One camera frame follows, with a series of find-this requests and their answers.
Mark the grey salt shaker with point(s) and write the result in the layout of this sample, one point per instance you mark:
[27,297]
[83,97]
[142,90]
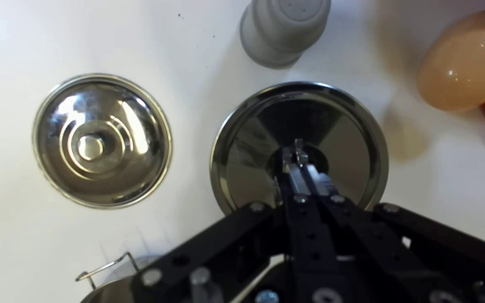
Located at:
[285,31]

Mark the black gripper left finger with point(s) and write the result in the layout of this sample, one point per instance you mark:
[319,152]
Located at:
[293,186]

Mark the small silver pan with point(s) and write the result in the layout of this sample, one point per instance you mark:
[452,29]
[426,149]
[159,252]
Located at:
[216,171]

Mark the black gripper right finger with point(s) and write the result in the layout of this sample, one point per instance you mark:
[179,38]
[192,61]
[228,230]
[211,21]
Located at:
[320,194]

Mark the peach wooden egg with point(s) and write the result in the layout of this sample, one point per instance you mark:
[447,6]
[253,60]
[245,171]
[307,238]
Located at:
[467,61]

